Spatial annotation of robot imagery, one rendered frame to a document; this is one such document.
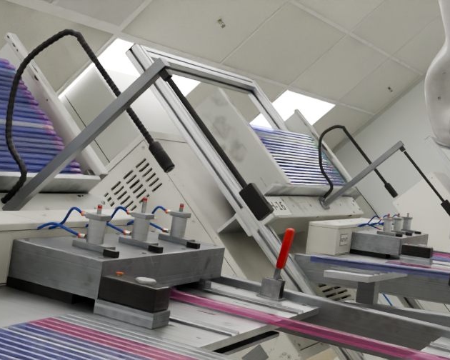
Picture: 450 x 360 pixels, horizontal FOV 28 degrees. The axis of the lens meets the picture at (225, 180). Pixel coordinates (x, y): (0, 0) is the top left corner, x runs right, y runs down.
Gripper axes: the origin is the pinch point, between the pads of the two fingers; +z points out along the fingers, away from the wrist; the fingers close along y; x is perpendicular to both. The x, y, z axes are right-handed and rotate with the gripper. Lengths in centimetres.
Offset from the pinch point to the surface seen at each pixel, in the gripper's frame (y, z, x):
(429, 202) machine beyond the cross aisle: -414, -17, -72
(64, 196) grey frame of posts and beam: 25, 1, -60
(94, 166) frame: 18, -4, -60
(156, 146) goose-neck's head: 38, -10, -40
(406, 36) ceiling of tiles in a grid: -583, -149, -147
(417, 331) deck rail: 21.4, 7.8, -1.9
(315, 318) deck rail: 20.5, 10.1, -16.8
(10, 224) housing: 56, 4, -48
